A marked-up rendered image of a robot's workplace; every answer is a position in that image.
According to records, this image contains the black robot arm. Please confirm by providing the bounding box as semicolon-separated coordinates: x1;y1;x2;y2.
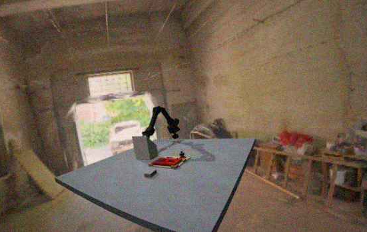
142;106;180;139

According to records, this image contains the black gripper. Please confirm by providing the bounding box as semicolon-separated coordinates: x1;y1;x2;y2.
167;125;179;139

